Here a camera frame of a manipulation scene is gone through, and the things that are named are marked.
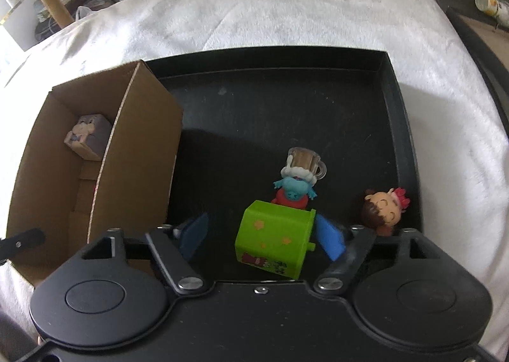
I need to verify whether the blue monster figure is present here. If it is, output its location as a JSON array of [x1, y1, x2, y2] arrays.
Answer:
[[273, 167, 319, 210]]

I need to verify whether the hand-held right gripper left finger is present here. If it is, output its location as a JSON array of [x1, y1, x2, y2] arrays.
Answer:
[[81, 211, 211, 296]]

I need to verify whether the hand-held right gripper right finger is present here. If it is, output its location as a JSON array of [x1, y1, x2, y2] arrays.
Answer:
[[313, 216, 434, 294]]

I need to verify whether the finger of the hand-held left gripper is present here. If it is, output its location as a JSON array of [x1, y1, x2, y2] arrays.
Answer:
[[0, 228, 45, 266]]

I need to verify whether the black tray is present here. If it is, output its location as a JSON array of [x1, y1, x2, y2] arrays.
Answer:
[[143, 47, 423, 263]]

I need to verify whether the miniature beer mug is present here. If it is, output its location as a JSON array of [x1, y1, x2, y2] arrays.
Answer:
[[287, 146, 329, 183]]

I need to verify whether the brown-haired doll figure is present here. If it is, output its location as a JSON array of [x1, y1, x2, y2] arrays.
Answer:
[[360, 187, 410, 236]]

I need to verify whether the brown cardboard box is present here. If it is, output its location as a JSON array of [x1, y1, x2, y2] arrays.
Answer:
[[6, 60, 184, 288]]

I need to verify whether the white fluffy blanket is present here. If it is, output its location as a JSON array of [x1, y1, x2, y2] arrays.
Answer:
[[0, 0, 509, 349]]

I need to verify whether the stack of paper cups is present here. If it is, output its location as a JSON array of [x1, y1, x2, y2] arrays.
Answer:
[[475, 0, 509, 27]]

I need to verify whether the green toy block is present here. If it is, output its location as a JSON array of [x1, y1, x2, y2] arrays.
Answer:
[[234, 200, 318, 279]]

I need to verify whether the purple toy block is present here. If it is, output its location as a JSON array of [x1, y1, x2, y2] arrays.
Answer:
[[64, 114, 112, 162]]

